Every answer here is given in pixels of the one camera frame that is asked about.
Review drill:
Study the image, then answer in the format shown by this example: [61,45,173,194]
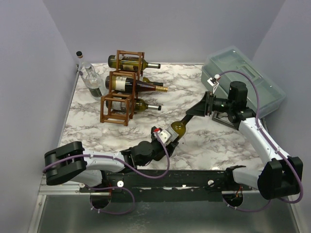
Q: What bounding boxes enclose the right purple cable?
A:
[215,70,304,212]

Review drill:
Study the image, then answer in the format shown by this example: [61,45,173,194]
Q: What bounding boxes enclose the clear bottle dark label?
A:
[85,64,104,99]

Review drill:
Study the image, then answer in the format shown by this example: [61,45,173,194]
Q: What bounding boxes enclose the clear wine bottle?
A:
[76,51,89,88]

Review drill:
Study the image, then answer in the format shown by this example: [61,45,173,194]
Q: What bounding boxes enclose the brown wooden wine rack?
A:
[100,50,144,126]

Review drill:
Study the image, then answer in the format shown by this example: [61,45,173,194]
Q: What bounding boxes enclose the black front mounting rail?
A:
[80,170,240,202]

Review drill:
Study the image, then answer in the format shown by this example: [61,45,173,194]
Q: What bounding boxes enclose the dark bottle gold foil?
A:
[105,76,168,93]

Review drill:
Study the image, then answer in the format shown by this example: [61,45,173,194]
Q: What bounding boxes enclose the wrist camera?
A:
[154,128,174,145]
[207,74,221,94]

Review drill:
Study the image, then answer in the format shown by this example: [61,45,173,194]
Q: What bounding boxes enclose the purple cable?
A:
[42,133,171,216]
[215,70,304,212]

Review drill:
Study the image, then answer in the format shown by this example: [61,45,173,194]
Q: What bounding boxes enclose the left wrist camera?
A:
[154,128,174,145]

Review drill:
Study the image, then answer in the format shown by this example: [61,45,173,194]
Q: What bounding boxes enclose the dark metal crank tool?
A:
[212,112,240,130]

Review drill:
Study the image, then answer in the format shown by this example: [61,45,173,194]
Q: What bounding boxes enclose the translucent green plastic toolbox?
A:
[201,46,286,118]

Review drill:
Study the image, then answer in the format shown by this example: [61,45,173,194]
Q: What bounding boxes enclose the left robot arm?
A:
[43,127,179,192]

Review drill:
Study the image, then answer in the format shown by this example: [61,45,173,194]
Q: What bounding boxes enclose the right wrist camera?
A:
[207,74,221,94]

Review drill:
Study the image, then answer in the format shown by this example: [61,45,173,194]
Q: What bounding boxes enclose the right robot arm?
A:
[186,81,303,200]

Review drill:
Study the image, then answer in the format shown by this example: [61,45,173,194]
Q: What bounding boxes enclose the green bottle behind rack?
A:
[118,56,161,71]

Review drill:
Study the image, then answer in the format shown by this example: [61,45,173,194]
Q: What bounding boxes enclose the green bottle white label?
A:
[167,115,193,142]

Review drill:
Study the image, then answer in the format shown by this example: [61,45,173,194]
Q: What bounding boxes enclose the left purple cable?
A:
[42,133,171,216]

